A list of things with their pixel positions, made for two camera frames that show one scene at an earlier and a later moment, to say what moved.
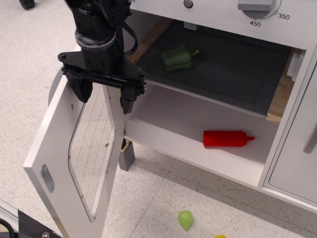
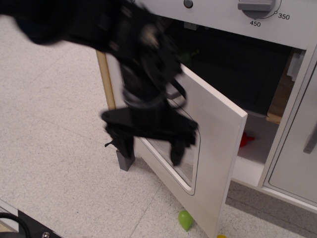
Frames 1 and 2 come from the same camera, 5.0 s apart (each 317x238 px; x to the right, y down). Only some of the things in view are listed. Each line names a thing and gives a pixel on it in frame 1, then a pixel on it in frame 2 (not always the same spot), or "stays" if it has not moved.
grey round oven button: (188, 3) stays
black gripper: (106, 65) to (164, 119)
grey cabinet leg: (127, 159) stays
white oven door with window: (73, 163) to (204, 180)
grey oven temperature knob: (256, 9) stays
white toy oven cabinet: (231, 85) to (111, 71)
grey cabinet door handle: (311, 141) stays
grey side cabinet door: (294, 171) stays
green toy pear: (185, 218) stays
